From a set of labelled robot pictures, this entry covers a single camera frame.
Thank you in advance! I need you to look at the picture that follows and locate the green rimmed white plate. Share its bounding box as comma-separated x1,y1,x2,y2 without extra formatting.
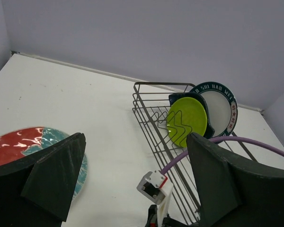
190,81,238,137

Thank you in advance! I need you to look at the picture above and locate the red and teal plate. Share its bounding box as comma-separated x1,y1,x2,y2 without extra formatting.
0,127,89,203

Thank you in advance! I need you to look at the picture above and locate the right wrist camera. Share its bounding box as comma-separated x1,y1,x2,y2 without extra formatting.
136,170,174,227

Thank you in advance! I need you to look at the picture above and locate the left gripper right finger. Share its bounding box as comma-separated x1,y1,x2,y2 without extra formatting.
186,133,284,227

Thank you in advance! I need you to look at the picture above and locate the wire dish rack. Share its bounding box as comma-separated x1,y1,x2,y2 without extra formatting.
132,81,257,225

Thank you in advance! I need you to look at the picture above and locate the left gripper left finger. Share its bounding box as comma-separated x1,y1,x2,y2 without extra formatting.
0,132,86,227

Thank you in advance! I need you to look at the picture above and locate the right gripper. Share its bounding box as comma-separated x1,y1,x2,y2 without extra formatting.
145,204,187,227

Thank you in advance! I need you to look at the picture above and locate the lime green plate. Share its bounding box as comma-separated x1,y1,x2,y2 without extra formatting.
166,97,208,148

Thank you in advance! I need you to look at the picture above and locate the dark blue shell plate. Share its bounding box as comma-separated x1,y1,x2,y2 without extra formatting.
169,92,215,139

